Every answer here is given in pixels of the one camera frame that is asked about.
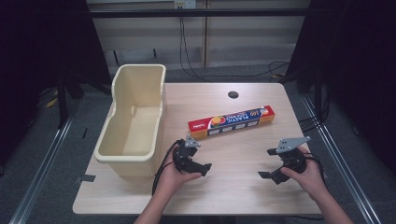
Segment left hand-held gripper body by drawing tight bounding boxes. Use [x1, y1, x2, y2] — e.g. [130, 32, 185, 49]
[172, 134, 202, 174]

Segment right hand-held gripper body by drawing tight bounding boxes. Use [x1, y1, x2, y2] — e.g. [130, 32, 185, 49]
[276, 135, 312, 175]

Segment long red blue wrap box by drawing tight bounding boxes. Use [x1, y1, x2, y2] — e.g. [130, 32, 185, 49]
[187, 105, 276, 141]

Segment cream plastic bin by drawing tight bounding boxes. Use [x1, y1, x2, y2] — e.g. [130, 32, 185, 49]
[92, 63, 168, 180]

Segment person's left hand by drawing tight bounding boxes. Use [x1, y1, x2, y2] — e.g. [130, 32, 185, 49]
[155, 151, 204, 198]

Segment person's right hand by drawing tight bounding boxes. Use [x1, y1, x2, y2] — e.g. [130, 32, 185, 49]
[279, 146, 331, 202]

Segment black stand leg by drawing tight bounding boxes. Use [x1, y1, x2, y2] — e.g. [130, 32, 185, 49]
[56, 72, 71, 130]
[312, 68, 324, 119]

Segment large black tape strip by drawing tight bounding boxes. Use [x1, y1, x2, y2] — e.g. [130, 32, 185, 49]
[73, 174, 97, 184]

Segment dark curtain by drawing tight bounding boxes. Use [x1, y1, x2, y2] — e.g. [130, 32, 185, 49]
[0, 0, 112, 171]
[284, 0, 396, 176]

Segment black horizontal bar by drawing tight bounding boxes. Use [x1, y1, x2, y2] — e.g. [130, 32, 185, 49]
[89, 8, 312, 19]

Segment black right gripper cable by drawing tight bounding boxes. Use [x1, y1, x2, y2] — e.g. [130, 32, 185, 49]
[303, 151, 329, 189]

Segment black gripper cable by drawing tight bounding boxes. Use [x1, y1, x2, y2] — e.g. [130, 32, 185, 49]
[303, 151, 329, 189]
[151, 138, 186, 197]

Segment black floor cable bundle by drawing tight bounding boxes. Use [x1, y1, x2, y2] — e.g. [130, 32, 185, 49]
[297, 90, 332, 133]

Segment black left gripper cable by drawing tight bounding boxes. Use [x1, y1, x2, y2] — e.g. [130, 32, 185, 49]
[151, 138, 186, 197]

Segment metal floor rail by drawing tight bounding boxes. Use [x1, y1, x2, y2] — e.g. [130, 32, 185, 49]
[8, 114, 75, 224]
[299, 93, 383, 224]

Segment black hanging wall cables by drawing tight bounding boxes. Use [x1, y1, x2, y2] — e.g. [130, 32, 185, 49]
[178, 16, 291, 79]

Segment white wall socket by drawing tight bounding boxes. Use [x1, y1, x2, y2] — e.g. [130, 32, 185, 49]
[174, 0, 197, 9]

